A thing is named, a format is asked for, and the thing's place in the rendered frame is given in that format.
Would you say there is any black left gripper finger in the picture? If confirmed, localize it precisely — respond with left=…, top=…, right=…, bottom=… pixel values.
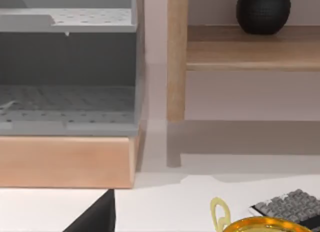
left=62, top=188, right=117, bottom=232

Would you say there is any pale wooden drawer front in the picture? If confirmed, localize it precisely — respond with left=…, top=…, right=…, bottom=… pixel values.
left=0, top=135, right=141, bottom=189

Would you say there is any gold trophy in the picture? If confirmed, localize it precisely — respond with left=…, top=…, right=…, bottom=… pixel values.
left=210, top=197, right=316, bottom=232

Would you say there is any grey keyboard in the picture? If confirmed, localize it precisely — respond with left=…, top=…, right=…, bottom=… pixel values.
left=248, top=188, right=320, bottom=232

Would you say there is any wooden open shelf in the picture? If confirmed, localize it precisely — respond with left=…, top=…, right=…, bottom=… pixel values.
left=166, top=0, right=320, bottom=123

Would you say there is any black round vase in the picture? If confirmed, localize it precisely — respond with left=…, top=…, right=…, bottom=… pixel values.
left=235, top=0, right=292, bottom=36

